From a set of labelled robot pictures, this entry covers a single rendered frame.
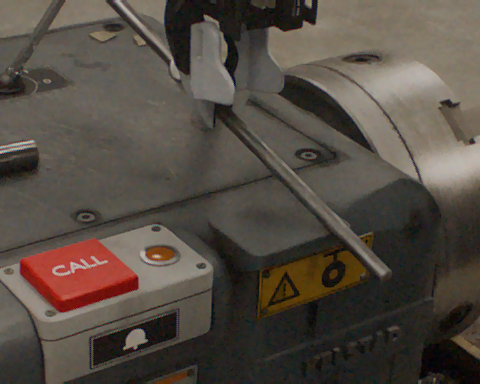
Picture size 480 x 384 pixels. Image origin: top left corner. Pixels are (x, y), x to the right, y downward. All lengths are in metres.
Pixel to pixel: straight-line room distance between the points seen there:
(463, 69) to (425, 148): 3.37
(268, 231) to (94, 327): 0.16
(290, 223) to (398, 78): 0.35
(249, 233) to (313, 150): 0.15
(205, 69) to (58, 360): 0.26
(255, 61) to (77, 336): 0.27
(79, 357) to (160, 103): 0.34
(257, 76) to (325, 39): 3.73
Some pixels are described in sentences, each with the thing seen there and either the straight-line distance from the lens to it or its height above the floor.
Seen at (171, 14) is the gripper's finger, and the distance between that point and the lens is 0.99.
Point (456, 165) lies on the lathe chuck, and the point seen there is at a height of 1.18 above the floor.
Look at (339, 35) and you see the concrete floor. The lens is 4.81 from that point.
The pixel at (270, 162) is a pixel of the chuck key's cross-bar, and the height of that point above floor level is 1.28.
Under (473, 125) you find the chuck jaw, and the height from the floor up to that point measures 1.19.
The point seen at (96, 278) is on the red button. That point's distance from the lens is 0.89.
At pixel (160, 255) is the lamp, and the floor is 1.26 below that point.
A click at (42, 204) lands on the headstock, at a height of 1.26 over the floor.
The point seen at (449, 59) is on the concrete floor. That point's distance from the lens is 4.70.
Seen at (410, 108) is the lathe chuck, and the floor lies 1.22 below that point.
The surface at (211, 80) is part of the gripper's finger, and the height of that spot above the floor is 1.34.
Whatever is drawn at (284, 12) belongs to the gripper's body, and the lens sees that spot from 0.97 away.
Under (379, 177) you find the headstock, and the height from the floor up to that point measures 1.25.
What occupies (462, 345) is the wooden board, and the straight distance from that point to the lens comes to 1.51.
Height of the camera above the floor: 1.74
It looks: 30 degrees down
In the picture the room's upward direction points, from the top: 4 degrees clockwise
